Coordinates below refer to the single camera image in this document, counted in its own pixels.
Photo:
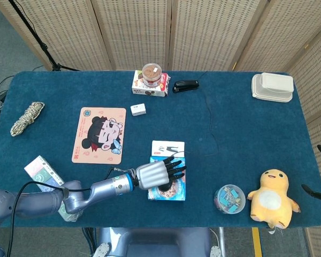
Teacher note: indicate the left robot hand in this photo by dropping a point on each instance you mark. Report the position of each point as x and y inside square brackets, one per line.
[152, 174]

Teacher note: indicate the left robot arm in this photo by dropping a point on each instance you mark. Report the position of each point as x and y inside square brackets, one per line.
[101, 187]

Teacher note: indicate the white box with stapler print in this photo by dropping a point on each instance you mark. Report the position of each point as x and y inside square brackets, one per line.
[163, 147]

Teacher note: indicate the blue cookie box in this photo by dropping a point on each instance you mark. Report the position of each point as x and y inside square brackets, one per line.
[176, 191]

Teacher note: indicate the small white staples box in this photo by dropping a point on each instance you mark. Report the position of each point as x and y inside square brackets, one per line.
[138, 109]

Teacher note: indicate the cartoon girl mouse pad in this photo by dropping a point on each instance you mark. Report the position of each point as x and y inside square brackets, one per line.
[96, 134]

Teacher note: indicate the white nut snack box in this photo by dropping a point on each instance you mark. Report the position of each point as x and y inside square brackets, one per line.
[139, 89]

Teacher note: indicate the beige lidded container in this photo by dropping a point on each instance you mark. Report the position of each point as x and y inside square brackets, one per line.
[270, 97]

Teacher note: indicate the white plastic container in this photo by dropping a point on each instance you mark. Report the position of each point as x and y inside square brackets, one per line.
[278, 83]

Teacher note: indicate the yellow plush toy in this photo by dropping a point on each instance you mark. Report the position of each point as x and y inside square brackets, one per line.
[273, 200]

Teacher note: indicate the grey robot torso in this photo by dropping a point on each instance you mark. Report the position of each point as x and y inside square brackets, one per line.
[155, 243]

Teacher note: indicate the clear jar of binder clips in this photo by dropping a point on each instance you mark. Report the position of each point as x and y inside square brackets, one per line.
[229, 199]

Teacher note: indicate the black stapler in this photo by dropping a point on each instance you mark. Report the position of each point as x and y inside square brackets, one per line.
[186, 85]

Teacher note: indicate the blue felt table cloth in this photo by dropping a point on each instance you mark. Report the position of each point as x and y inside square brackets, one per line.
[243, 134]

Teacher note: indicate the clear plastic snack jar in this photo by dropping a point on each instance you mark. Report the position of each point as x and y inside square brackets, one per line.
[152, 73]

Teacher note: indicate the plastic wrapped tissue pack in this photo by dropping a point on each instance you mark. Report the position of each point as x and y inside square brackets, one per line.
[40, 171]

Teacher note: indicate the wicker folding screen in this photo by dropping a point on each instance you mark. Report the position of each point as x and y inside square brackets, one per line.
[136, 32]

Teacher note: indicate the black tripod stand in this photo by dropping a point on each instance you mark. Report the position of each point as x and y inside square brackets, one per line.
[43, 46]

